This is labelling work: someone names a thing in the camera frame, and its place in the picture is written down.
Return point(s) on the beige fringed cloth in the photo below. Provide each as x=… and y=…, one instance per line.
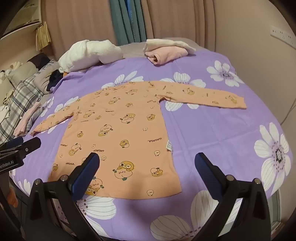
x=43, y=34

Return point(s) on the cream folded cloth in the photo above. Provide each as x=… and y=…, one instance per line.
x=166, y=43

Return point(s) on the beige curtain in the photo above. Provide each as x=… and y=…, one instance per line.
x=81, y=20

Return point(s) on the grey pillow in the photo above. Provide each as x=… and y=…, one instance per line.
x=45, y=74

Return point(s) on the white shelf board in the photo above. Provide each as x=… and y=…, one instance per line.
x=20, y=29

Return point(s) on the orange cartoon print shirt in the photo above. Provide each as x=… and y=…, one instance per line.
x=129, y=139

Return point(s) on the light pink garment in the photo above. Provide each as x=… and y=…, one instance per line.
x=25, y=120

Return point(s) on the purple floral bedsheet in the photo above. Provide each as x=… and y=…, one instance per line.
x=208, y=129

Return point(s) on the pink folded cloth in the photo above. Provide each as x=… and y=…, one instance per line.
x=166, y=55

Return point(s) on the grey bed cloth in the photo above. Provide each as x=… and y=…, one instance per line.
x=131, y=49

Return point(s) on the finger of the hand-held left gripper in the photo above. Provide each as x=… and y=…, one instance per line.
x=30, y=146
x=13, y=142

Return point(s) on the teal curtain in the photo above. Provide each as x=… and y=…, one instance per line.
x=124, y=20

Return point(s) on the beige pillow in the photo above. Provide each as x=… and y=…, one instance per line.
x=20, y=71

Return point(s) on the white wall socket strip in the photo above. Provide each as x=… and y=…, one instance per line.
x=281, y=34

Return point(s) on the white fluffy cloth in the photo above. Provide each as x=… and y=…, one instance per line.
x=92, y=53

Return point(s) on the plaid cloth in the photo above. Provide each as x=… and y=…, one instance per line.
x=20, y=99

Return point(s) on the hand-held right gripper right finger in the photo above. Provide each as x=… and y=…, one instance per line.
x=205, y=172

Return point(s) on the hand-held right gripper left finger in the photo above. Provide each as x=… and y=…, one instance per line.
x=85, y=177

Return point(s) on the dark navy cloth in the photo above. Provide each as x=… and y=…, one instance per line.
x=54, y=81

